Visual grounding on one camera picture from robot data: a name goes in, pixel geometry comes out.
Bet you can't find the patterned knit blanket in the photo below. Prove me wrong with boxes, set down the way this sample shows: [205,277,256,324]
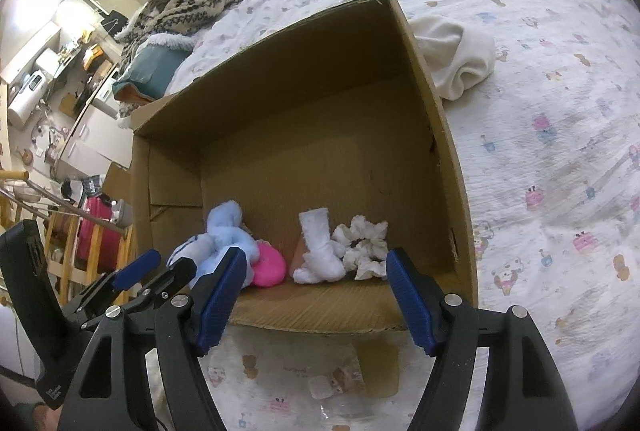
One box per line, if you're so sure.
[114,0,256,127]

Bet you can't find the white sock with dark stripe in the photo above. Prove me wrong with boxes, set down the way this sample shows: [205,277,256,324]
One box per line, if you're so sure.
[167,236,203,267]

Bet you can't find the white countertop appliance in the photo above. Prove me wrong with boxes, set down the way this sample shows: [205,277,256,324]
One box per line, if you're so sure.
[22,68,51,93]

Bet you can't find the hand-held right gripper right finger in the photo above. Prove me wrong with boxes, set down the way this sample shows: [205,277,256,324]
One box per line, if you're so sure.
[385,247,583,431]

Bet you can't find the cream folded cloth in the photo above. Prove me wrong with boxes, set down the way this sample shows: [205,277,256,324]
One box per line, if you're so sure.
[412,16,496,101]

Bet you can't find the flat cardboard piece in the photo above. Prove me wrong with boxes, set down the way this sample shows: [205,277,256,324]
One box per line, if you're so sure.
[357,336,401,399]

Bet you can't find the cream scrunchie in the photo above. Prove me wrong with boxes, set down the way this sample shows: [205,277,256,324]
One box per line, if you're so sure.
[331,215,390,281]

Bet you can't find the person's left forearm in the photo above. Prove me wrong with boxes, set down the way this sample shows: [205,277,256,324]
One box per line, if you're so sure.
[10,402,60,431]

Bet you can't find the brown cardboard box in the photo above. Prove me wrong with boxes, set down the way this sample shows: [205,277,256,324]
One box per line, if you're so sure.
[129,0,480,334]

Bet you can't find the pink rubber toy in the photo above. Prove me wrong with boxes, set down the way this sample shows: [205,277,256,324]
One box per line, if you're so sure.
[250,240,287,288]

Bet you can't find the white fluffy sock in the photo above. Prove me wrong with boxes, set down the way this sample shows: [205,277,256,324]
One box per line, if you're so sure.
[292,208,347,284]

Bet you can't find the yellow wooden rack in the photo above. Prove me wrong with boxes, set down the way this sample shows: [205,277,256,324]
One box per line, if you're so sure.
[0,171,136,302]

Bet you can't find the red suitcase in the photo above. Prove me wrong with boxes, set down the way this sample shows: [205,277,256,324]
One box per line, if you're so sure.
[75,196,126,273]

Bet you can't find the white kitchen cabinet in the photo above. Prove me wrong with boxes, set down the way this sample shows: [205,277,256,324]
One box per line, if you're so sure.
[55,104,133,182]

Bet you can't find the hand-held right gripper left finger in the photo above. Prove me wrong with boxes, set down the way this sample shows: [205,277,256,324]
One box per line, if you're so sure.
[55,246,248,431]

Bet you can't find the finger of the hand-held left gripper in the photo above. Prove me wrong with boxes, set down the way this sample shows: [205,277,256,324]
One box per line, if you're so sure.
[80,256,198,331]
[62,249,162,318]

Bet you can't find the light blue fluffy cloth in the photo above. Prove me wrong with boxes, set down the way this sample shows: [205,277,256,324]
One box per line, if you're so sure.
[167,202,261,292]

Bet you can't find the clear plastic bag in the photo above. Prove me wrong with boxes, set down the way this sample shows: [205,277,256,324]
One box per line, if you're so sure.
[307,353,363,404]

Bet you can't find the teal pillow with fleece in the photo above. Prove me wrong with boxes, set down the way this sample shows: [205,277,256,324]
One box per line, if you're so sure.
[112,34,198,104]

